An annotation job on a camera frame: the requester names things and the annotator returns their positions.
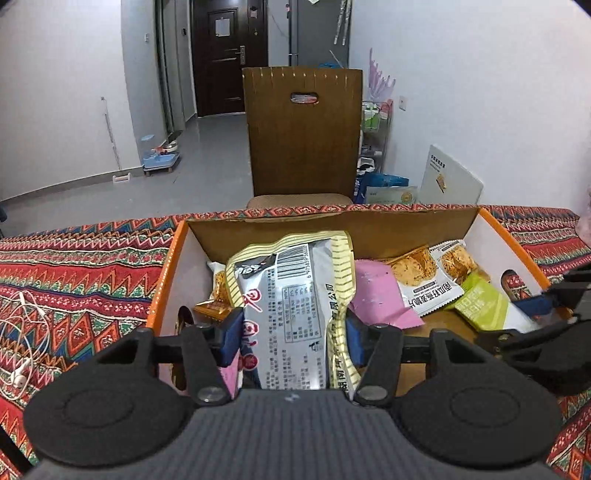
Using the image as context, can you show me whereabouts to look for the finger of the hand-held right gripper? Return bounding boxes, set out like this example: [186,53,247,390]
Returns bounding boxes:
[475,318,585,354]
[515,270,591,322]

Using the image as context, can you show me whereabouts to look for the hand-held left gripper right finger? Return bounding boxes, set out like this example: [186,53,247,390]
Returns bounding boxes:
[346,309,490,408]

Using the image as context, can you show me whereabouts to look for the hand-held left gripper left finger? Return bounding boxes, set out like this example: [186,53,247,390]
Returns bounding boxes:
[99,308,245,407]

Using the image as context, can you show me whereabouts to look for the pale green white snack packet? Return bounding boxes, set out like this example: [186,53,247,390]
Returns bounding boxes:
[454,271,542,332]

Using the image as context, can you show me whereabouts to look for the silver cream snack packet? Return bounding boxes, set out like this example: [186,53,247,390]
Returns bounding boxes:
[225,230,364,400]

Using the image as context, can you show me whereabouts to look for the orange cardboard box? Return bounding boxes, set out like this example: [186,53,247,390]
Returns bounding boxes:
[147,205,553,403]

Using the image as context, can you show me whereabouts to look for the pink snack packet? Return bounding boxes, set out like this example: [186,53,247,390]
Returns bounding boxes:
[348,258,426,332]

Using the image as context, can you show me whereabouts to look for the white flat board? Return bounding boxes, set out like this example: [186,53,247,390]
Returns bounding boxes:
[417,143,485,206]

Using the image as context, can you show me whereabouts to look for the white green carton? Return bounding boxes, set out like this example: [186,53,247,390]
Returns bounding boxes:
[382,185,419,205]

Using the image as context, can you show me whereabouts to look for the patterned red tablecloth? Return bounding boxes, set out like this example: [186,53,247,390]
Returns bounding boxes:
[0,204,591,480]

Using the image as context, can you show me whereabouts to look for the blue printed bag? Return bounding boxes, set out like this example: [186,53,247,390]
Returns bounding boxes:
[353,172,410,205]

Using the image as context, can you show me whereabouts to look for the blue pet feeder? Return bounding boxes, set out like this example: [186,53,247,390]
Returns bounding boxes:
[141,133,182,175]

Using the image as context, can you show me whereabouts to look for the wooden chair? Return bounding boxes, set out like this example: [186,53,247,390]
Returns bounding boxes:
[241,66,364,209]

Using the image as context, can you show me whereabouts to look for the white leaning stick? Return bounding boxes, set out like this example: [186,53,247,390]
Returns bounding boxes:
[100,95,123,172]

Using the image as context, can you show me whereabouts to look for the pale purple plastic bags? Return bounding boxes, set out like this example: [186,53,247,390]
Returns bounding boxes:
[366,47,396,101]

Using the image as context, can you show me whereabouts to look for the dark front door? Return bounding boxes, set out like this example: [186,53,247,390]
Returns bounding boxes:
[191,0,269,117]

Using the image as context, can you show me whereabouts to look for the grey interior door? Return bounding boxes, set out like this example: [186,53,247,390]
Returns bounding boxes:
[154,0,195,131]

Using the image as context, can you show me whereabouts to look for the white folded umbrella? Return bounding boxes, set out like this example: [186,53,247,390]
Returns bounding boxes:
[336,0,355,45]

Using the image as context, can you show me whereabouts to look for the wire storage rack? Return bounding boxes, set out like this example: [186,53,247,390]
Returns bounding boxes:
[359,98,394,172]

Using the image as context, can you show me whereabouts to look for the white wired earphones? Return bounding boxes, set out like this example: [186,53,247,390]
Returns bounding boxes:
[0,287,52,398]

